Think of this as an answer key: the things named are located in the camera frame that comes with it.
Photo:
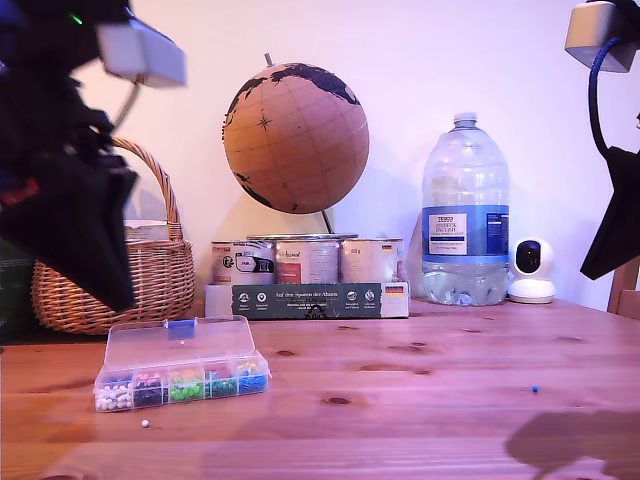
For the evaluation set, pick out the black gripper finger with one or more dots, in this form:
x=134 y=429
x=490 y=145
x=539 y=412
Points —
x=625 y=235
x=620 y=175
x=40 y=240
x=90 y=215

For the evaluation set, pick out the blue-headed pin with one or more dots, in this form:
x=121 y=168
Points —
x=535 y=388

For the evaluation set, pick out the white-headed pin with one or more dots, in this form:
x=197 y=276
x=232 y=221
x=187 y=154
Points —
x=145 y=423

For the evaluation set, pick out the green and silver food bag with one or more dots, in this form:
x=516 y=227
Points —
x=15 y=290

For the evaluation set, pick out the wooden chair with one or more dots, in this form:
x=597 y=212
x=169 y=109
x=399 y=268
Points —
x=627 y=295

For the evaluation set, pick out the white carton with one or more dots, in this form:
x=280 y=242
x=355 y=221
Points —
x=150 y=230

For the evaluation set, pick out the large clear water bottle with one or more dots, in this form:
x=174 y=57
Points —
x=465 y=200

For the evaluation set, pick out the clear plastic pin organizer box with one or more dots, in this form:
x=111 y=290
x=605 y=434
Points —
x=180 y=370

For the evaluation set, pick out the cork globe on metal stand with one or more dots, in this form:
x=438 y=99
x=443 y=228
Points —
x=295 y=140

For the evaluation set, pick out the tin can with red label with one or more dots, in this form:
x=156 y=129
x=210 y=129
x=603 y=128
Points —
x=307 y=260

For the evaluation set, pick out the green cardboard can tray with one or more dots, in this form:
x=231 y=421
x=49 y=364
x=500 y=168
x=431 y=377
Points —
x=310 y=300

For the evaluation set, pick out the tin can with flag label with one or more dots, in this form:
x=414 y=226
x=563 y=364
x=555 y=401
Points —
x=370 y=260

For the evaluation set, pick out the small white round camera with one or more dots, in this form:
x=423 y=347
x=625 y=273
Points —
x=532 y=270

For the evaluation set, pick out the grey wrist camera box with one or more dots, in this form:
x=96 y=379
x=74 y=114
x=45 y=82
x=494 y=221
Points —
x=140 y=55
x=595 y=30

